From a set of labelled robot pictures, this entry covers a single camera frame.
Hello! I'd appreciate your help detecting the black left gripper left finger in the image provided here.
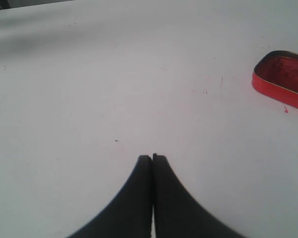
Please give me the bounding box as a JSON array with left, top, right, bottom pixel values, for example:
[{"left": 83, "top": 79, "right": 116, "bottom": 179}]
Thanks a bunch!
[{"left": 70, "top": 155, "right": 153, "bottom": 238}]

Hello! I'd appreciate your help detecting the red ink pad tin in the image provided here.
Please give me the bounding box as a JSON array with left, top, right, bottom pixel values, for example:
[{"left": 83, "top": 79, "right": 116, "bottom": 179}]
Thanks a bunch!
[{"left": 251, "top": 50, "right": 298, "bottom": 109}]

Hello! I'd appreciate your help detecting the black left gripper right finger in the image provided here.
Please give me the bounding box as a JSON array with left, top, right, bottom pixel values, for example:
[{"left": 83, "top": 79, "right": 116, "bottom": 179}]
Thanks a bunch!
[{"left": 152, "top": 154, "right": 243, "bottom": 238}]

